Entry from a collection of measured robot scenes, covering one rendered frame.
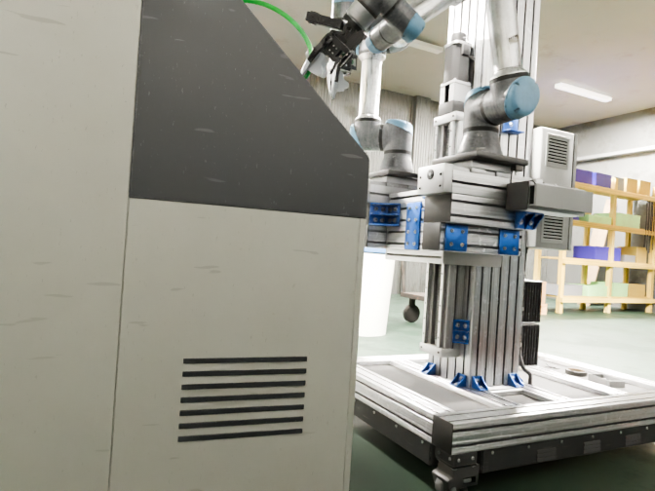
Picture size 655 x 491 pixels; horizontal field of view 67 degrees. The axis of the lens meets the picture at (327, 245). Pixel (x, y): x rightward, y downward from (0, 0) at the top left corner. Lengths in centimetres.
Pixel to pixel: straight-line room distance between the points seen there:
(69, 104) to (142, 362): 58
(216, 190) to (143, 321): 34
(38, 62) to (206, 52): 35
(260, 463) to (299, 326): 34
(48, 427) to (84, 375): 12
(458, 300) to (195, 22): 130
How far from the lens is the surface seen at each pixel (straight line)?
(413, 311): 535
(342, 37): 152
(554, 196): 173
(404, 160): 211
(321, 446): 137
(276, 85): 128
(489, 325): 199
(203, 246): 119
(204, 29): 129
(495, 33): 172
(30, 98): 124
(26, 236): 121
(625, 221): 936
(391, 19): 152
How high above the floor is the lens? 70
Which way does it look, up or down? 1 degrees up
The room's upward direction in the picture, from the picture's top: 4 degrees clockwise
